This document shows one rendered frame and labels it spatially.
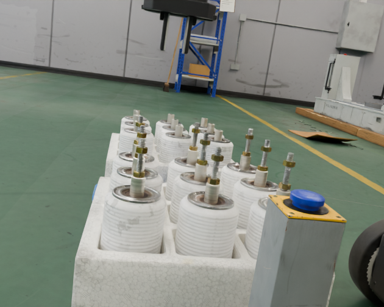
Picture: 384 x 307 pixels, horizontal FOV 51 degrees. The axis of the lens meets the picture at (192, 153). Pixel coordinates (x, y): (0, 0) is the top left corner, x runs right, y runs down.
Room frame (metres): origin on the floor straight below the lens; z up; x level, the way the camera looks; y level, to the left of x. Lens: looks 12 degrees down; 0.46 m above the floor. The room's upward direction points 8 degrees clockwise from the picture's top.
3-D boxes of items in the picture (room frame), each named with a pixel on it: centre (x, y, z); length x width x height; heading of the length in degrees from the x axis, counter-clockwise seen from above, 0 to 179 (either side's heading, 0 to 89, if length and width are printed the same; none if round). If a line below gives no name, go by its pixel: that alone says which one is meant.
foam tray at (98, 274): (0.74, -0.02, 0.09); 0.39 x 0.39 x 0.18; 9
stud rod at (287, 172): (0.64, -0.16, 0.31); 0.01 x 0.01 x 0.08
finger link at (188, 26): (0.72, 0.03, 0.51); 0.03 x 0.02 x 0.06; 7
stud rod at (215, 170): (0.62, -0.04, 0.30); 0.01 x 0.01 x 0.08
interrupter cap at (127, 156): (0.83, 0.11, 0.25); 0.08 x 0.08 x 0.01
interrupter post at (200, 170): (0.74, -0.02, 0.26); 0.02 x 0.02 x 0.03
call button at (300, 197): (0.46, -0.14, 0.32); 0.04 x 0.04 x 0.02
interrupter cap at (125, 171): (0.72, 0.09, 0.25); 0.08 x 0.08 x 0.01
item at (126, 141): (1.14, 0.16, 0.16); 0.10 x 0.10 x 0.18
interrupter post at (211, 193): (0.62, -0.04, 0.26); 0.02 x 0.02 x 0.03
